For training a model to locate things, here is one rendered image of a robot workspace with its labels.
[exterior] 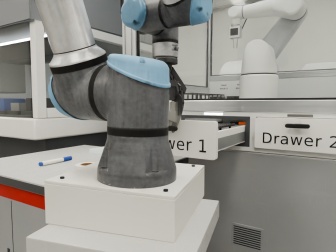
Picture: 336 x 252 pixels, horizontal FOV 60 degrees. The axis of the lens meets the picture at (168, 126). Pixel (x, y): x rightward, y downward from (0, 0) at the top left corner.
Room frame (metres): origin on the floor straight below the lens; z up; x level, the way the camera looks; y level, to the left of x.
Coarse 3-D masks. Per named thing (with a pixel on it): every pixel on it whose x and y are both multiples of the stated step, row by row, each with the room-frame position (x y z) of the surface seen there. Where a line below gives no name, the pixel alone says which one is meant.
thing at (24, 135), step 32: (0, 0) 1.49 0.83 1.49; (32, 0) 1.38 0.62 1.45; (96, 0) 1.71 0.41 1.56; (32, 32) 1.39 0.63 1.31; (96, 32) 1.71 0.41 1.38; (32, 64) 1.40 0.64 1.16; (32, 96) 1.40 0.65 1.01; (0, 128) 1.53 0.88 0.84; (32, 128) 1.38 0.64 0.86; (64, 128) 1.51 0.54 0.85; (96, 128) 1.70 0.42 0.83
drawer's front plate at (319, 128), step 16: (256, 128) 1.04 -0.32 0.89; (272, 128) 1.01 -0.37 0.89; (288, 128) 0.98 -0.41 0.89; (304, 128) 0.96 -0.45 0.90; (320, 128) 0.93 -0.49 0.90; (256, 144) 1.04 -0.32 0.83; (272, 144) 1.01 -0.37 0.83; (288, 144) 0.98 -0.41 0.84; (304, 144) 0.96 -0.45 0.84; (320, 144) 0.93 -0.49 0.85
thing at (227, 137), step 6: (228, 126) 1.16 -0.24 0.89; (234, 126) 1.14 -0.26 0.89; (240, 126) 1.05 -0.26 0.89; (222, 132) 0.90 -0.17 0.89; (228, 132) 0.95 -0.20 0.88; (234, 132) 0.99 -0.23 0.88; (240, 132) 1.04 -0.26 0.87; (222, 138) 0.90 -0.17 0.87; (228, 138) 0.94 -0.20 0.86; (234, 138) 0.99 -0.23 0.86; (240, 138) 1.04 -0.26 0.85; (222, 144) 0.90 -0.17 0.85; (228, 144) 0.94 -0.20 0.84; (234, 144) 1.00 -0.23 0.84
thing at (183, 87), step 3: (171, 69) 0.85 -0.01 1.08; (174, 69) 0.87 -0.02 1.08; (171, 72) 0.85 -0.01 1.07; (174, 72) 0.87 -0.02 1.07; (174, 75) 0.87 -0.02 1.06; (177, 75) 0.88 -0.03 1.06; (177, 78) 0.88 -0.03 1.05; (180, 81) 0.90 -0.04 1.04; (180, 84) 0.90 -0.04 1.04; (183, 84) 0.92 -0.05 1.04; (180, 87) 0.90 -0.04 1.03; (183, 87) 0.92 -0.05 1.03; (183, 90) 0.92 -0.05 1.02; (183, 93) 0.93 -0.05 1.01
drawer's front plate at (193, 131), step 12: (168, 120) 0.89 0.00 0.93; (180, 120) 0.87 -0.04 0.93; (192, 120) 0.85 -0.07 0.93; (168, 132) 0.89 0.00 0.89; (180, 132) 0.87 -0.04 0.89; (192, 132) 0.85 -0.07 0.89; (204, 132) 0.83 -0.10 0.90; (216, 132) 0.81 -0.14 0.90; (192, 144) 0.85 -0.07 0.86; (204, 144) 0.83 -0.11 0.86; (216, 144) 0.81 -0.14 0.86; (192, 156) 0.85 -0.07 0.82; (204, 156) 0.83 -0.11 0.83; (216, 156) 0.82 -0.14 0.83
